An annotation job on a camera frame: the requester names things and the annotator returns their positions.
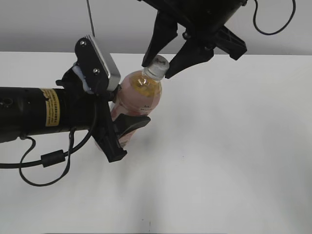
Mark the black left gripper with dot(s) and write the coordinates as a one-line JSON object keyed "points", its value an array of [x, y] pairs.
{"points": [[81, 110]]}

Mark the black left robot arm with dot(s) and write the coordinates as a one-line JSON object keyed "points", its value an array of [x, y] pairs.
{"points": [[26, 112]]}

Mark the pink label tea bottle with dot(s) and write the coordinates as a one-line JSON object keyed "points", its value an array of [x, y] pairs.
{"points": [[139, 94]]}

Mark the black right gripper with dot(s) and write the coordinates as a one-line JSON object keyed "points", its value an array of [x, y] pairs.
{"points": [[204, 21]]}

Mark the white bottle cap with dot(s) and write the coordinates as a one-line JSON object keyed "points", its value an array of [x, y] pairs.
{"points": [[158, 67]]}

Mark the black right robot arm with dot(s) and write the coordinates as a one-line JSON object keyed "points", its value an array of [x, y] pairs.
{"points": [[204, 23]]}

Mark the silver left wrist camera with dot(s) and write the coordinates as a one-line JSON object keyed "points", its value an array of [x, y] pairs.
{"points": [[95, 67]]}

